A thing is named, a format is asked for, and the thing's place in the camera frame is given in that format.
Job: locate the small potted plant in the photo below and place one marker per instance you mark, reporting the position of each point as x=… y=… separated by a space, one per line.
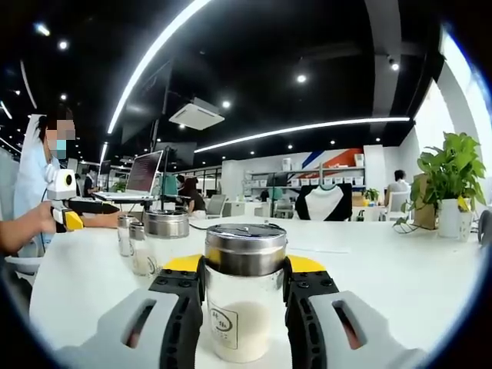
x=371 y=194

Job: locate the seasoning bottle little white powder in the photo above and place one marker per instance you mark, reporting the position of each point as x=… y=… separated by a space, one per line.
x=125 y=242

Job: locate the ceiling air conditioner unit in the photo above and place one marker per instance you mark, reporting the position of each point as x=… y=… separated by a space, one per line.
x=198 y=113

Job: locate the grey office chair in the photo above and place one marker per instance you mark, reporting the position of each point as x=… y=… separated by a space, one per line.
x=216 y=205

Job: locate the group of round ceiling spotlights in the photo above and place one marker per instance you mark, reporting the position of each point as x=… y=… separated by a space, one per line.
x=301 y=78

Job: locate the wall shelf unit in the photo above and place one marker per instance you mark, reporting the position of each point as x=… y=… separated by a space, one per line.
x=269 y=180

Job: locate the dark monitor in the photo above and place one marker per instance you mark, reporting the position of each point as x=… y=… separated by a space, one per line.
x=177 y=151

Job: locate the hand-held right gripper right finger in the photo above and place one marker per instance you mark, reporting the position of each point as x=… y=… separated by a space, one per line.
x=346 y=326

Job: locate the dark hanging display panel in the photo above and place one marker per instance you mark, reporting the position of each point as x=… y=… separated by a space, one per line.
x=146 y=107

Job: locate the brown paper bag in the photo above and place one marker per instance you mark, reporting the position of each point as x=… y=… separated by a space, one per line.
x=424 y=207

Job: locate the open laptop on stand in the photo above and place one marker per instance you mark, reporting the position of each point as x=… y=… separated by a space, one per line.
x=144 y=173

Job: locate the seasoning bottle white granules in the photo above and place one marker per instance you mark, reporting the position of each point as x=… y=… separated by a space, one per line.
x=138 y=261

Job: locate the seasoning bottle pale powder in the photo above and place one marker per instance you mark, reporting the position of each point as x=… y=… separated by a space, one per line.
x=246 y=250

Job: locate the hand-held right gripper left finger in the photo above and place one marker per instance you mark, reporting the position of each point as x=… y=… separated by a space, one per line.
x=153 y=326

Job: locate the potted green plant white pot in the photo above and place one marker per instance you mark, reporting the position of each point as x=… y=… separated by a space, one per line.
x=453 y=165

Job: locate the person's left hand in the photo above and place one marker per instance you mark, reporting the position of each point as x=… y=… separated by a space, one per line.
x=45 y=219

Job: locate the long ceiling light strip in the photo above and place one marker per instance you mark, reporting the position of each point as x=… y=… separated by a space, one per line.
x=346 y=122
x=153 y=47

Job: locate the white mesh chair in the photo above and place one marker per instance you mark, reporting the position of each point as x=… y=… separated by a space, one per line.
x=396 y=203

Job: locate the row of white storage boxes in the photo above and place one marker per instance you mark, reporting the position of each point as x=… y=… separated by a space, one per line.
x=338 y=180

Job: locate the white office chair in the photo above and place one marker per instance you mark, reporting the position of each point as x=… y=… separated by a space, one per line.
x=23 y=263

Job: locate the seasoning bottle brown powder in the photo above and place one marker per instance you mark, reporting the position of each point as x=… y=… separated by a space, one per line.
x=167 y=225

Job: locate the white neck device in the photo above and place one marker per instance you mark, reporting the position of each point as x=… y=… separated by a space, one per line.
x=50 y=173

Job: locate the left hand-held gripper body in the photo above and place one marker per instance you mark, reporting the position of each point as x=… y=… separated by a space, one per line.
x=61 y=184

